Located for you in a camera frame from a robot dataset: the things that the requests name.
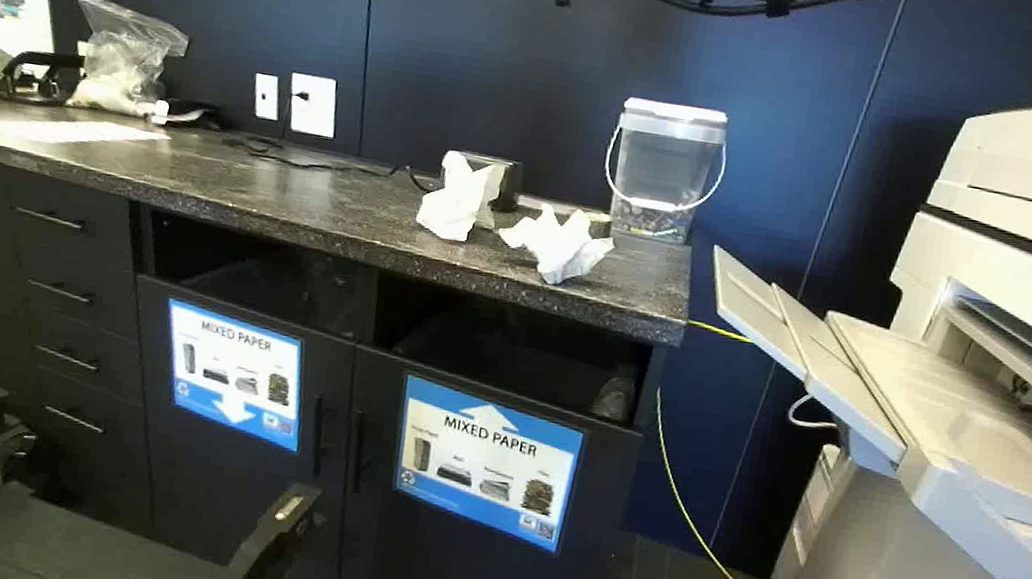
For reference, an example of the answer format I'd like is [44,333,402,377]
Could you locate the crumpled white tissue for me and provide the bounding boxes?
[492,198,620,293]
[414,148,506,247]

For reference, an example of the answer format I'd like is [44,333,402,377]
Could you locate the clear bucket with white lid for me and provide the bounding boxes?
[594,94,735,252]

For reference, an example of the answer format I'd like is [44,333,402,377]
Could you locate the small black box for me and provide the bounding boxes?
[436,147,526,216]

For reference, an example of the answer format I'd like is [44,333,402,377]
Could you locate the clear plastic bag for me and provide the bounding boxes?
[61,0,195,124]

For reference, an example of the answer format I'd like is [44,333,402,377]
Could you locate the blue recycling sign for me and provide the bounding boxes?
[383,372,592,556]
[150,297,318,454]

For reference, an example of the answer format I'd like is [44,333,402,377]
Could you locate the white paper sheet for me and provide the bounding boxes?
[0,106,174,163]

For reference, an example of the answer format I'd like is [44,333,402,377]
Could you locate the black drawer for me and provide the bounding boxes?
[19,306,156,407]
[18,373,171,534]
[5,237,150,341]
[0,168,147,268]

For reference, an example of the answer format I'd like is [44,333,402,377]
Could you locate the black hole punch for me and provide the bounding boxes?
[0,44,88,112]

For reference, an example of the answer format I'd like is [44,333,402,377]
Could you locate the grey office printer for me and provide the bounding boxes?
[666,44,1032,579]

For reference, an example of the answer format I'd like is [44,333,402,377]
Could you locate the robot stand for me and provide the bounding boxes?
[0,386,333,579]

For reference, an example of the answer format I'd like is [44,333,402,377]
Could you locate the white wall socket plate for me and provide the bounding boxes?
[284,72,343,141]

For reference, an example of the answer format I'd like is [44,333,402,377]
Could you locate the black cable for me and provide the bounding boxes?
[219,129,446,196]

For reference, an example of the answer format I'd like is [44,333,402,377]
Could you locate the white wall switch plate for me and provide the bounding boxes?
[249,72,285,123]

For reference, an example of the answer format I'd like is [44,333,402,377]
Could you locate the white cable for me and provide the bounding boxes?
[785,391,844,435]

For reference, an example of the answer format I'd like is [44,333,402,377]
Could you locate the black door handle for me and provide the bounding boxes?
[342,407,376,497]
[304,393,334,480]

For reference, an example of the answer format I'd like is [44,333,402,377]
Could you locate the yellow cable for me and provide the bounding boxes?
[631,315,801,579]

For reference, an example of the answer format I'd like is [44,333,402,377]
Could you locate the drawer handle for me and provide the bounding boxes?
[32,342,103,373]
[24,275,98,307]
[39,403,109,436]
[12,204,89,233]

